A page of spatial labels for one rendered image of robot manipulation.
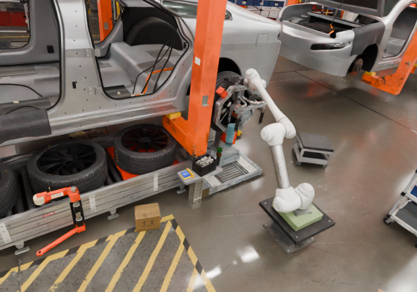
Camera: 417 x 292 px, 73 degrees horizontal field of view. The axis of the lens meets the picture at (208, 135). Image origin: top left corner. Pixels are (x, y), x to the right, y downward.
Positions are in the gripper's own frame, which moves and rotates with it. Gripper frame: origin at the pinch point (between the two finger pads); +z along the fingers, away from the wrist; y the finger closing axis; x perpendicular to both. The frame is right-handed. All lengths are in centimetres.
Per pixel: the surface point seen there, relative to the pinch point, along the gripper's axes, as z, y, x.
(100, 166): 63, -134, -16
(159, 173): 28, -105, -45
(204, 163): -10, -79, -41
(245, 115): -23.1, -12.5, -32.4
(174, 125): 39, -54, -28
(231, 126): -12.3, -26.3, -39.3
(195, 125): 1, -64, -8
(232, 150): 1, -13, -97
